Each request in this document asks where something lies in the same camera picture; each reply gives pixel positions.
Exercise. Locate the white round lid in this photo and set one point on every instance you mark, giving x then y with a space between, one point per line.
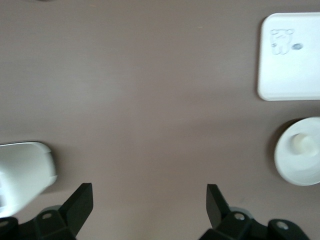
287 165

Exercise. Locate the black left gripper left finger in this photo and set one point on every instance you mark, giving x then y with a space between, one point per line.
77 207

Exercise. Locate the white two-slot toaster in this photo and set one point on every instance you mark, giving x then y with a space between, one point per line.
25 170

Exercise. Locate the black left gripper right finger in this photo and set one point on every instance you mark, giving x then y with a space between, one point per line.
217 210

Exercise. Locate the cream rabbit print tray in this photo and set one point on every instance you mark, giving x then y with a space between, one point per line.
287 80

